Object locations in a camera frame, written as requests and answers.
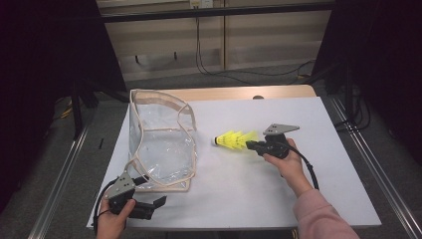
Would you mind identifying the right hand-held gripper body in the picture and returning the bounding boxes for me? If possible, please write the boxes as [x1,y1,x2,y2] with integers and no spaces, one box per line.
[258,123,301,159]

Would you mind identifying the person's right hand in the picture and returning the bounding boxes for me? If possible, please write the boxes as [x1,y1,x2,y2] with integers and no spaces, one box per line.
[263,137,315,197]

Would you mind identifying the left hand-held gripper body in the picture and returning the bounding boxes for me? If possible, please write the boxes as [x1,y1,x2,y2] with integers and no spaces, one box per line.
[104,171,156,221]

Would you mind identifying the metal floor rail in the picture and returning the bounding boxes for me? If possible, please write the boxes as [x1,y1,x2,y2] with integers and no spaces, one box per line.
[28,125,92,239]
[329,97,422,239]

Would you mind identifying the white power outlet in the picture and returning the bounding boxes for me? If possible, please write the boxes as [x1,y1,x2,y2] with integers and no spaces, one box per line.
[189,0,214,9]

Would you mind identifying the yellow floor cable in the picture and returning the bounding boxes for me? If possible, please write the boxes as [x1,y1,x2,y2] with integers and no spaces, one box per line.
[60,101,75,120]

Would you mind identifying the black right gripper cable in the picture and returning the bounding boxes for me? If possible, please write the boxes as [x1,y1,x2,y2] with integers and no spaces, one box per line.
[287,143,320,191]

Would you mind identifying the black floor cables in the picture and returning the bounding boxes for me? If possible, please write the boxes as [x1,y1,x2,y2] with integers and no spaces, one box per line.
[332,94,372,132]

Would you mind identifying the white table cover sheet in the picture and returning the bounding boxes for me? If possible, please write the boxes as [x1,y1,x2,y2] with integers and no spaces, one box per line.
[87,97,382,231]

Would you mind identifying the clear plastic bag beige trim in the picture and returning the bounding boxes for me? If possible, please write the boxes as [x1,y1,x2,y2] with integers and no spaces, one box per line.
[122,89,199,193]

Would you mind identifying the black hanging cable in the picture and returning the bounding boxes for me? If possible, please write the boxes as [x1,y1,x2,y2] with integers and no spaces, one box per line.
[194,17,317,86]

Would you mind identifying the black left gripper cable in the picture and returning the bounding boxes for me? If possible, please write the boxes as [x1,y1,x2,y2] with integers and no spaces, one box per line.
[93,178,118,235]

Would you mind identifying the black horizontal bar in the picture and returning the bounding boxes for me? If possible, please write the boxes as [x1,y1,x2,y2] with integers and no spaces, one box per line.
[101,2,336,24]

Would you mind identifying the black curtain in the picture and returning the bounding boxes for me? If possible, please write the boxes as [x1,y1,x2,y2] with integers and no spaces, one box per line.
[0,0,128,213]
[313,0,422,167]

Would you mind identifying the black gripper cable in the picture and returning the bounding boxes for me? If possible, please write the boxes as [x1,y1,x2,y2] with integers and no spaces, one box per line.
[287,143,320,191]
[93,178,118,235]

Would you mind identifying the person's left hand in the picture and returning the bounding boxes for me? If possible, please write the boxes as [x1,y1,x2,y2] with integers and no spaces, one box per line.
[95,197,137,239]

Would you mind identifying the black stand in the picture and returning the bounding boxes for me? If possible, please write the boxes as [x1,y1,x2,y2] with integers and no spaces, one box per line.
[71,79,101,140]

